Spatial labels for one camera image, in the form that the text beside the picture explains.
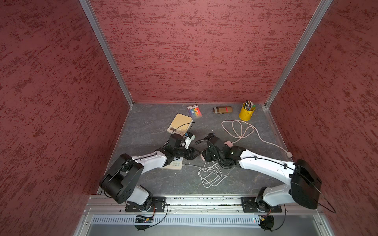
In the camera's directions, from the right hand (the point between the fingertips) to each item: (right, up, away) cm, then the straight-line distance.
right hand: (205, 156), depth 82 cm
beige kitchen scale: (-13, +19, -12) cm, 26 cm away
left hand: (-5, +1, +3) cm, 6 cm away
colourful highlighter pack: (-6, +28, +32) cm, 42 cm away
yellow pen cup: (+31, +28, +20) cm, 46 cm away
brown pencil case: (+15, +29, +31) cm, 45 cm away
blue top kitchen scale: (-18, -6, +4) cm, 19 cm away
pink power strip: (+17, +5, +14) cm, 22 cm away
